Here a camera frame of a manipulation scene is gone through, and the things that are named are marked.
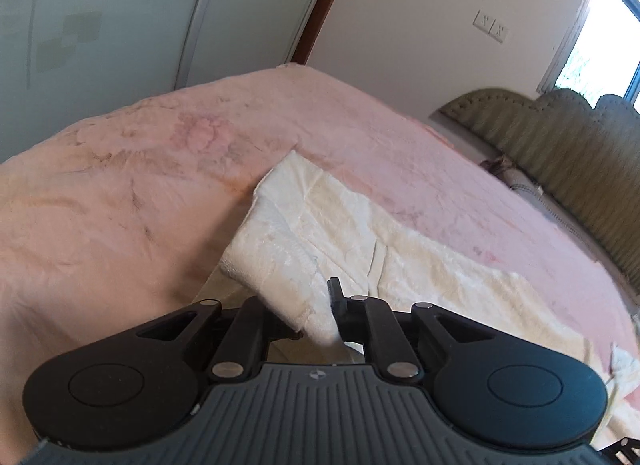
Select cream white pants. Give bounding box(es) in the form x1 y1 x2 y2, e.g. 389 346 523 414
219 151 639 445

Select bedroom window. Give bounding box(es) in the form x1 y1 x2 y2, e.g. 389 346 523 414
537 0 639 109

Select pink bed blanket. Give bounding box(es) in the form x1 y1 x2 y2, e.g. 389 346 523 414
1 66 638 464

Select grey striped mattress edge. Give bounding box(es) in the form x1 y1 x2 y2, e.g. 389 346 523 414
480 156 568 227

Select olive green padded headboard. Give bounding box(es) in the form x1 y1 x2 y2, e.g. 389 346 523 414
439 88 639 285

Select white wardrobe doors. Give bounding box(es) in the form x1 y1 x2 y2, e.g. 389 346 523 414
1 0 316 158

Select white wall socket plate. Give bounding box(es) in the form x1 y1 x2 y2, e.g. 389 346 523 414
473 10 510 44

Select brown wooden door frame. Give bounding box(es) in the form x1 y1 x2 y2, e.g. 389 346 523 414
291 0 334 64

